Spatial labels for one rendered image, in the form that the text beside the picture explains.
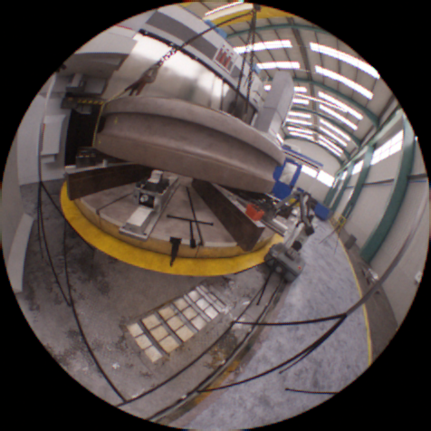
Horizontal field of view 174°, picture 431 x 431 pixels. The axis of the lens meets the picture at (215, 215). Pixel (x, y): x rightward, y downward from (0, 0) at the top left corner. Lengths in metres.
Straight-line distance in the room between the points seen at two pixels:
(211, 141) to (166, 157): 0.61
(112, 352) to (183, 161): 2.01
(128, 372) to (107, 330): 0.36
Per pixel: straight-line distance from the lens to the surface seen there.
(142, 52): 4.58
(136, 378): 1.28
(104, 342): 1.34
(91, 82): 3.19
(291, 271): 2.25
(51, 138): 3.79
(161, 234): 1.56
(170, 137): 1.93
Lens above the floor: 1.27
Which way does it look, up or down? 25 degrees down
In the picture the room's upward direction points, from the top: 21 degrees clockwise
